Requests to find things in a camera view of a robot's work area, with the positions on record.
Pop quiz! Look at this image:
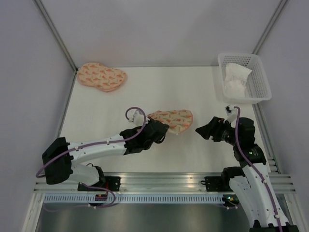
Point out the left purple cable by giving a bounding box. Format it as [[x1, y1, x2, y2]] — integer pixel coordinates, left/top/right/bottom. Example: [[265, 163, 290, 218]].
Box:
[[35, 107, 148, 178]]

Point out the white slotted cable duct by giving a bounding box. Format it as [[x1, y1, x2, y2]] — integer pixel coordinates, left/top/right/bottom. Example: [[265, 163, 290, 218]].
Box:
[[44, 193, 224, 204]]

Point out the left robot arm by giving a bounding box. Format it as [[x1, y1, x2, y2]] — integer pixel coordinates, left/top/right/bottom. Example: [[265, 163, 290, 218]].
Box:
[[42, 119, 169, 191]]

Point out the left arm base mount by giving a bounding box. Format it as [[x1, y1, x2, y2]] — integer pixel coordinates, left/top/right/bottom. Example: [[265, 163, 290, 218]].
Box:
[[77, 176, 121, 193]]

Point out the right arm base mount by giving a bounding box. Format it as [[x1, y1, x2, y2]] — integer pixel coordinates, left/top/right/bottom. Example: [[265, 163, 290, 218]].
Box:
[[200, 176, 232, 192]]

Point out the left aluminium frame post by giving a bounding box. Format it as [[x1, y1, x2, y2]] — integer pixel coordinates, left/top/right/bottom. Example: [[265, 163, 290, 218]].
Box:
[[33, 0, 79, 72]]

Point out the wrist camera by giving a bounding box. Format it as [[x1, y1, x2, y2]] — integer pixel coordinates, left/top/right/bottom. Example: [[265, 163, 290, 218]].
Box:
[[129, 109, 145, 126], [225, 104, 238, 123]]

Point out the aluminium frame post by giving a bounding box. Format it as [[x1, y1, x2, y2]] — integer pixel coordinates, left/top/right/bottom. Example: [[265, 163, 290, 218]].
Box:
[[33, 0, 79, 72], [252, 0, 290, 55]]

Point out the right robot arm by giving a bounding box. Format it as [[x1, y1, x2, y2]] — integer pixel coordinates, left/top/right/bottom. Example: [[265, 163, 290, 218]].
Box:
[[196, 117, 299, 232]]

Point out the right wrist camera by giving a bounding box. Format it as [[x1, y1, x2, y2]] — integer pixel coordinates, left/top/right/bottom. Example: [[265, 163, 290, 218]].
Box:
[[225, 104, 238, 123]]

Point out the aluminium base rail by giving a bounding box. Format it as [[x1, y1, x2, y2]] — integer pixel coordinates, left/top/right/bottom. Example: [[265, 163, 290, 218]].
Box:
[[33, 172, 296, 193]]

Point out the white perforated plastic basket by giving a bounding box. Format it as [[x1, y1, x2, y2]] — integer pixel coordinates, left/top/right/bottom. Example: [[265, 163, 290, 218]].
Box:
[[218, 53, 272, 104]]

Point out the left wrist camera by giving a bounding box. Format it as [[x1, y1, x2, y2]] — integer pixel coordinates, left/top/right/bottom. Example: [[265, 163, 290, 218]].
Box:
[[129, 109, 145, 126]]

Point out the floral mesh laundry bag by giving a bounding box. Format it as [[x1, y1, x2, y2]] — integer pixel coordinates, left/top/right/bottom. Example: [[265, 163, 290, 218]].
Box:
[[147, 109, 193, 134]]

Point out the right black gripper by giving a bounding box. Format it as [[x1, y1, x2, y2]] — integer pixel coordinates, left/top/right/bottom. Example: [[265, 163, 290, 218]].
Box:
[[195, 116, 240, 146]]

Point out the white bra in basket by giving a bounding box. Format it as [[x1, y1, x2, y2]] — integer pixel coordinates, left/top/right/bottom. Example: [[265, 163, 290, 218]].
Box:
[[224, 63, 252, 98]]

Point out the right aluminium frame post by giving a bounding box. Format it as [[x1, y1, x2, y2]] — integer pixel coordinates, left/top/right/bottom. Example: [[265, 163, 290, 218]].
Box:
[[252, 0, 290, 55]]

